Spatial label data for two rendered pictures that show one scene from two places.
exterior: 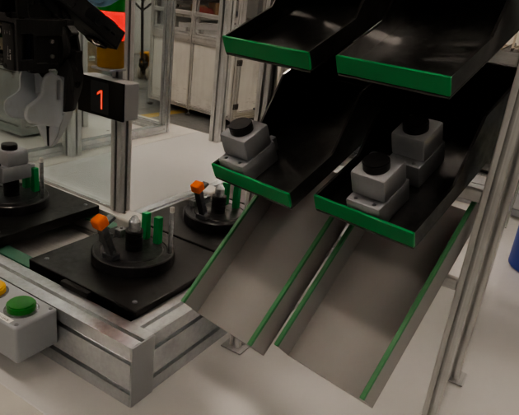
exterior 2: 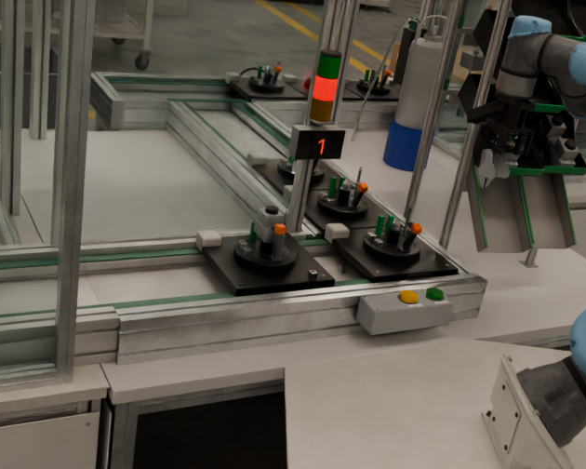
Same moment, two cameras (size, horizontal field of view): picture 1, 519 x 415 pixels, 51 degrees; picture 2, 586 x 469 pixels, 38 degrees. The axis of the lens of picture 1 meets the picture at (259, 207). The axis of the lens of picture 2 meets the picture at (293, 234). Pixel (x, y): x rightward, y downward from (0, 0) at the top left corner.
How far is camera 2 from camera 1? 2.00 m
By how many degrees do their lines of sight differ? 55
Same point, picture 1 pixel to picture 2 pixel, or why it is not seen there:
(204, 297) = (479, 242)
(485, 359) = not seen: hidden behind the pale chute
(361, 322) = (540, 218)
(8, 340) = (446, 313)
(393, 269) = (535, 188)
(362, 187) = (567, 155)
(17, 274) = (383, 288)
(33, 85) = (487, 157)
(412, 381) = not seen: hidden behind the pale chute
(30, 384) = (443, 337)
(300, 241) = (497, 193)
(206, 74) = not seen: outside the picture
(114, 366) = (472, 299)
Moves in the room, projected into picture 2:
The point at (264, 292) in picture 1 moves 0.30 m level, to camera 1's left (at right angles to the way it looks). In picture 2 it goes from (501, 225) to (454, 260)
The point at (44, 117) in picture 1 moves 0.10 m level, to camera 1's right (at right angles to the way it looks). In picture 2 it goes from (501, 172) to (518, 163)
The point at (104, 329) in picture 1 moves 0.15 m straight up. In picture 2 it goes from (466, 282) to (482, 224)
